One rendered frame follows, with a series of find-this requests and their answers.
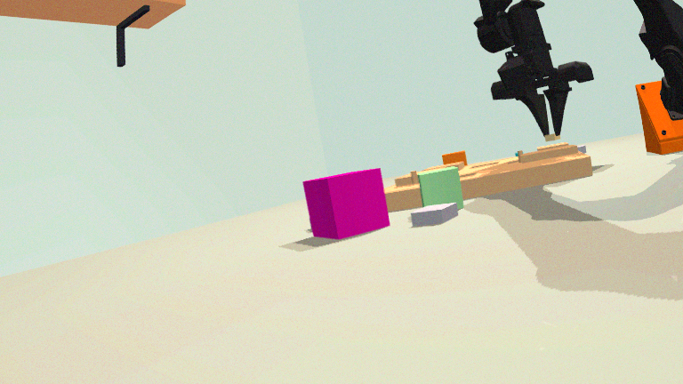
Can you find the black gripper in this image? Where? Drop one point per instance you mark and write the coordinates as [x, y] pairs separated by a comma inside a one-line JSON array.
[[557, 81]]

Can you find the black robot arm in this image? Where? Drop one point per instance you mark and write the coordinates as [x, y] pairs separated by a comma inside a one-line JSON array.
[[661, 33]]

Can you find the magenta cube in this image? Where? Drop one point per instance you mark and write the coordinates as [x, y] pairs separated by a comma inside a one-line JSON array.
[[346, 205]]

